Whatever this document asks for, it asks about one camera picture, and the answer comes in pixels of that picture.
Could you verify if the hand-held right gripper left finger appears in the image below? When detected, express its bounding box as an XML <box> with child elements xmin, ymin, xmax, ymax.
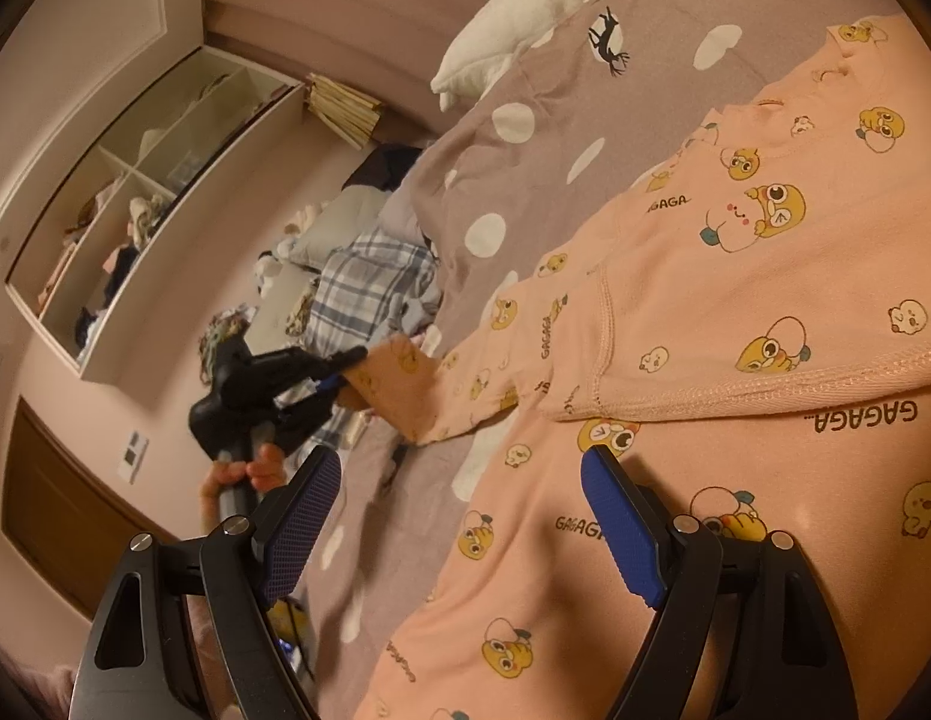
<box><xmin>68</xmin><ymin>446</ymin><xmax>343</xmax><ymax>720</ymax></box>

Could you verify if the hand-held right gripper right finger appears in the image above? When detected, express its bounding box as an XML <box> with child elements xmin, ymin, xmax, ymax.
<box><xmin>580</xmin><ymin>444</ymin><xmax>860</xmax><ymax>720</ymax></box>

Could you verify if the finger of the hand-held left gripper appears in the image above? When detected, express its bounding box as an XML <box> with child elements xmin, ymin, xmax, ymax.
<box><xmin>274</xmin><ymin>381</ymin><xmax>341</xmax><ymax>460</ymax></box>
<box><xmin>281</xmin><ymin>346</ymin><xmax>369</xmax><ymax>395</ymax></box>

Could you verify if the person's left hand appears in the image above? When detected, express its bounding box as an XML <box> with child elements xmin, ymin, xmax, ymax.
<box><xmin>202</xmin><ymin>444</ymin><xmax>288</xmax><ymax>512</ymax></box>

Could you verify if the floral patterned bag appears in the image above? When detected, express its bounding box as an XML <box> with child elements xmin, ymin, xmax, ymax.
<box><xmin>199</xmin><ymin>307</ymin><xmax>251</xmax><ymax>377</ymax></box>

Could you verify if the blue plaid cloth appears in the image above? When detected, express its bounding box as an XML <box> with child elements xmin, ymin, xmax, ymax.
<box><xmin>304</xmin><ymin>229</ymin><xmax>440</xmax><ymax>361</ymax></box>

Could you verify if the small white plush toy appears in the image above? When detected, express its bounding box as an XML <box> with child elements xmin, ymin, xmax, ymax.
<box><xmin>254</xmin><ymin>231</ymin><xmax>303</xmax><ymax>295</ymax></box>

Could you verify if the grey pillow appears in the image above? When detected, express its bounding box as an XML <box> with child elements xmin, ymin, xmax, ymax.
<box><xmin>289</xmin><ymin>187</ymin><xmax>395</xmax><ymax>271</ymax></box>

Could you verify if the white cloth bundle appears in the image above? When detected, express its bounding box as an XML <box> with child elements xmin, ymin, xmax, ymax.
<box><xmin>124</xmin><ymin>195</ymin><xmax>174</xmax><ymax>245</ymax></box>

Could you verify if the brown wooden door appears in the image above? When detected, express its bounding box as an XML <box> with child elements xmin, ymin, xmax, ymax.
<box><xmin>1</xmin><ymin>397</ymin><xmax>204</xmax><ymax>623</ymax></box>

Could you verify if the dark cloth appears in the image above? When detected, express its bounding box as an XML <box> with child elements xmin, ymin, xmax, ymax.
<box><xmin>344</xmin><ymin>141</ymin><xmax>423</xmax><ymax>194</ymax></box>

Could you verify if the mauve white-spotted blanket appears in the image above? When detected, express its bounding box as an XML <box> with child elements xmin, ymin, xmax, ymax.
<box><xmin>296</xmin><ymin>0</ymin><xmax>917</xmax><ymax>720</ymax></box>

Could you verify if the pink curtain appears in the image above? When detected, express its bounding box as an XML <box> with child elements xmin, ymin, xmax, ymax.
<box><xmin>203</xmin><ymin>0</ymin><xmax>557</xmax><ymax>145</ymax></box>

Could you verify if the white goose plush toy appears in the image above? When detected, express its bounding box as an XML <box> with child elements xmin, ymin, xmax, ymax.
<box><xmin>430</xmin><ymin>0</ymin><xmax>662</xmax><ymax>110</ymax></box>

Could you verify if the white wall switch panel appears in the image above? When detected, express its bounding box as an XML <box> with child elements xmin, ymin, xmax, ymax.
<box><xmin>116</xmin><ymin>431</ymin><xmax>150</xmax><ymax>482</ymax></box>

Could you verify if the white wall shelf unit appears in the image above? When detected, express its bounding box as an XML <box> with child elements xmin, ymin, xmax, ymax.
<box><xmin>4</xmin><ymin>45</ymin><xmax>305</xmax><ymax>383</ymax></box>

